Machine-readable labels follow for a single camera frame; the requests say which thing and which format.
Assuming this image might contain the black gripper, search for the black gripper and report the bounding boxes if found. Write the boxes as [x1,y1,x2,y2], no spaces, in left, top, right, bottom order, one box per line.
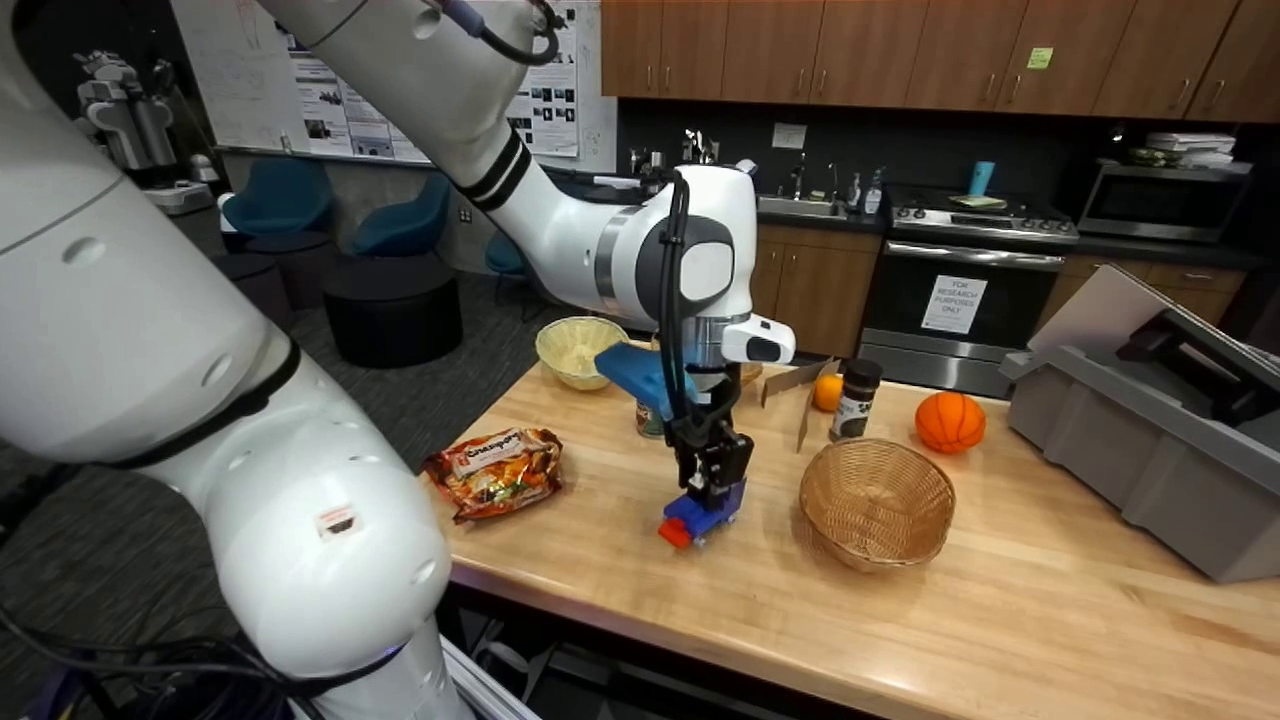
[667,371,755,510]

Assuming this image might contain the white poster board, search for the white poster board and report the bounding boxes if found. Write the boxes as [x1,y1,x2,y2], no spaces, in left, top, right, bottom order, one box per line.
[166,0,607,176]

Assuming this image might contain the black round ottoman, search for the black round ottoman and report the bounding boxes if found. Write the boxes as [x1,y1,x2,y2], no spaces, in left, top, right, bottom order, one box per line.
[321,253,466,371]

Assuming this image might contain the grey background machine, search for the grey background machine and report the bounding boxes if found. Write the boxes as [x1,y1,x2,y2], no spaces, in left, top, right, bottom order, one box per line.
[64,43,223,215]

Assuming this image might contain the wooden wall cabinet row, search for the wooden wall cabinet row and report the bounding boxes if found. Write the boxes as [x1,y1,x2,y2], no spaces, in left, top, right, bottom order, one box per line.
[594,0,1280,128]

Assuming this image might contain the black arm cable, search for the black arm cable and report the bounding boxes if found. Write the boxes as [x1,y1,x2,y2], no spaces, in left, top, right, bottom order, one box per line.
[655,173,695,431]

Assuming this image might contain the flat grey metal tool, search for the flat grey metal tool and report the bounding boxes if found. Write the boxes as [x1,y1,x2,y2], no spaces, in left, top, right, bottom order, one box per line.
[755,356,844,452]

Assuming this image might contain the white paper sheet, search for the white paper sheet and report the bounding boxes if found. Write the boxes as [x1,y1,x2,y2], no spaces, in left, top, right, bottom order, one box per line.
[914,272,993,338]

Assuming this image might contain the wooden sink base cabinet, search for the wooden sink base cabinet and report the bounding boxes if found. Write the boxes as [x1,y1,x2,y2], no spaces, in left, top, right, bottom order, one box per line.
[753,215,885,360]

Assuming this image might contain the spice bottle black lid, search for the spice bottle black lid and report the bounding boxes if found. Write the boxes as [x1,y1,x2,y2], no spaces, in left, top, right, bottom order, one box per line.
[829,356,888,445]

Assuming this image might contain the stainless steel oven range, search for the stainless steel oven range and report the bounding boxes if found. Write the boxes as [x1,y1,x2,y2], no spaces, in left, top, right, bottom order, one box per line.
[857,191,1081,401]

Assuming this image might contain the steel kitchen sink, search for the steel kitchen sink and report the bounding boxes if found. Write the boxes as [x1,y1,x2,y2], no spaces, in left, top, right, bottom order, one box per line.
[755,191,857,228]

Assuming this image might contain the orange toy pumpkin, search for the orange toy pumpkin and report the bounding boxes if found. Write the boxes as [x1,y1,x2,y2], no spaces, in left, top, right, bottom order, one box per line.
[910,386,993,461]

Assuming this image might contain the black floor cables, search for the black floor cables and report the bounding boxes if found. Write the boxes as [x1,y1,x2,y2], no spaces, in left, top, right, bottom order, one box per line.
[0,613,405,720]

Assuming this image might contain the small orange fruit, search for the small orange fruit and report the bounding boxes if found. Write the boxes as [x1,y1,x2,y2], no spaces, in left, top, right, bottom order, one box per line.
[807,369,849,415]

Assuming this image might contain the black microwave oven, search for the black microwave oven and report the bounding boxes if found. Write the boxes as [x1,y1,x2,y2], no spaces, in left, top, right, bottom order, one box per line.
[1076,155,1256,248]

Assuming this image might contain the blue lounge chair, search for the blue lounge chair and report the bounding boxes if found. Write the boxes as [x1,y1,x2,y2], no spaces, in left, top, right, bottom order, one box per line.
[214,155,341,253]
[346,173,456,258]

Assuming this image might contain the orange snack bag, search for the orange snack bag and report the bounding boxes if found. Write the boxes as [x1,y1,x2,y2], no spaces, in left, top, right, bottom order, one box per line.
[427,425,567,522]

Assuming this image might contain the cream wicker basket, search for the cream wicker basket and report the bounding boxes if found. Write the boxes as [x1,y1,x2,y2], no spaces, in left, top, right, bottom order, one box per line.
[531,312,632,397]

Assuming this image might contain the brown wicker basket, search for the brown wicker basket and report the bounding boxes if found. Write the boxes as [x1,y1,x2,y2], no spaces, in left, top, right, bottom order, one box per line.
[797,431,961,579]

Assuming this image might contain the grey plastic bin with lid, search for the grey plastic bin with lid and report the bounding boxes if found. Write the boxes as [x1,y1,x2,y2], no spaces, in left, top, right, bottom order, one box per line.
[1004,258,1280,587]

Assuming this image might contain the blue brick toy train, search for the blue brick toy train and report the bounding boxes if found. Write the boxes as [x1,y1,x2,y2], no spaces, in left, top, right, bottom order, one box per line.
[655,474,746,552]

